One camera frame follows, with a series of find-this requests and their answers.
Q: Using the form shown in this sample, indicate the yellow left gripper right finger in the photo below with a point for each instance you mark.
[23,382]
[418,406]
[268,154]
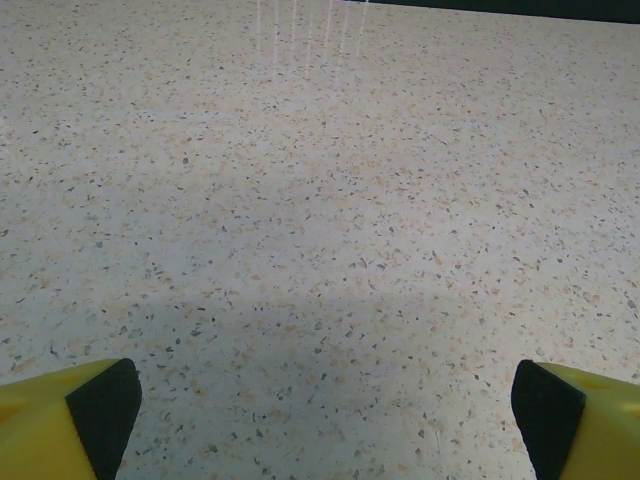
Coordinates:
[600,430]

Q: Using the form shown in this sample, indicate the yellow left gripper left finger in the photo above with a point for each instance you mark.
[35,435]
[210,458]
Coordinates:
[40,430]

